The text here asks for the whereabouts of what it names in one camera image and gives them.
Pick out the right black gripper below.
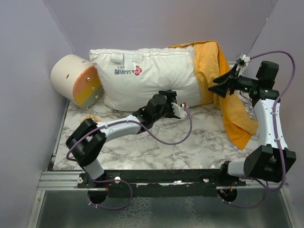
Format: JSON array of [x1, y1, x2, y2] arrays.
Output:
[[209, 64, 259, 98]]

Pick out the orange Mickey Mouse pillowcase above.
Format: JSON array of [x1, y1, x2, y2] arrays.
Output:
[[168, 39, 259, 151]]

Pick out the white pillow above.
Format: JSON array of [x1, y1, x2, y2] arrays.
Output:
[[89, 46, 201, 112]]

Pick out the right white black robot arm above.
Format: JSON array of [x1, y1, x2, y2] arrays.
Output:
[[209, 59, 296, 186]]

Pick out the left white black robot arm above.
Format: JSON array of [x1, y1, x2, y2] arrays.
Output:
[[66, 90, 187, 188]]

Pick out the small orange patterned card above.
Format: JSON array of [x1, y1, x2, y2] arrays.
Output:
[[80, 114, 101, 123]]

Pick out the white cylinder with orange lid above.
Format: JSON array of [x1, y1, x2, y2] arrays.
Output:
[[50, 54, 104, 108]]

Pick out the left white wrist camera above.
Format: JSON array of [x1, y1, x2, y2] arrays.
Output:
[[171, 103, 189, 119]]

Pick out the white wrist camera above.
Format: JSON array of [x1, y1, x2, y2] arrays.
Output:
[[171, 103, 189, 119], [236, 54, 251, 69]]

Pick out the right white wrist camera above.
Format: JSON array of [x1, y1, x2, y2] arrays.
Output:
[[236, 54, 251, 69]]

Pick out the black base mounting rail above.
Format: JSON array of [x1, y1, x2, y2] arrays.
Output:
[[77, 169, 245, 198]]

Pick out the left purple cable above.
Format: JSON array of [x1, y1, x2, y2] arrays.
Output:
[[66, 106, 192, 209]]

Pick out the aluminium frame rail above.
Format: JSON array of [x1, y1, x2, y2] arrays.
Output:
[[37, 169, 280, 190]]

